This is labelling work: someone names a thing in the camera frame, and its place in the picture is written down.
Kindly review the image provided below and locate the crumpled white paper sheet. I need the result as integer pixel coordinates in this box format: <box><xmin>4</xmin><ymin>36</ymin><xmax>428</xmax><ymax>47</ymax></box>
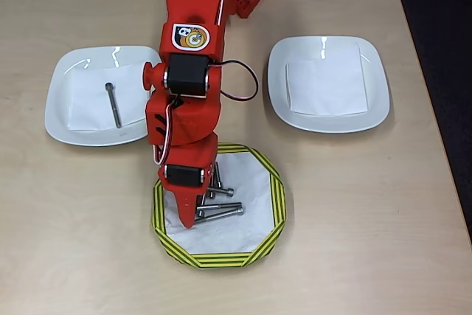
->
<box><xmin>162</xmin><ymin>152</ymin><xmax>274</xmax><ymax>255</ymax></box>

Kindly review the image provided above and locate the yellow green striped plate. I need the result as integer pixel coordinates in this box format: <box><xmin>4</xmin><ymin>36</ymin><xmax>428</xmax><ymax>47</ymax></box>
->
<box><xmin>150</xmin><ymin>143</ymin><xmax>288</xmax><ymax>270</ymax></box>

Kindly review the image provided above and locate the white paper napkin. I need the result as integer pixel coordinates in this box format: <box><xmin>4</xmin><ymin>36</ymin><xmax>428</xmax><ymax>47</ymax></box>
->
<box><xmin>67</xmin><ymin>62</ymin><xmax>151</xmax><ymax>132</ymax></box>
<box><xmin>285</xmin><ymin>42</ymin><xmax>369</xmax><ymax>116</ymax></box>

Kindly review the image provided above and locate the white square plate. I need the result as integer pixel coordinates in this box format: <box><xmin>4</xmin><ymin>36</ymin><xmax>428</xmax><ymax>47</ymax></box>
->
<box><xmin>267</xmin><ymin>35</ymin><xmax>391</xmax><ymax>134</ymax></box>
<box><xmin>44</xmin><ymin>45</ymin><xmax>166</xmax><ymax>148</ymax></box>

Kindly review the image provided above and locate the white servo cable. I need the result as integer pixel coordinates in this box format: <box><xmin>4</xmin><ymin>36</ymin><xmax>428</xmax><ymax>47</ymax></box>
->
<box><xmin>150</xmin><ymin>99</ymin><xmax>184</xmax><ymax>165</ymax></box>

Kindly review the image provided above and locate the black red looped cable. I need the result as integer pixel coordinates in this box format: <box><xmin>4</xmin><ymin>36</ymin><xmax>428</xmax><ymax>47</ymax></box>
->
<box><xmin>208</xmin><ymin>58</ymin><xmax>259</xmax><ymax>103</ymax></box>

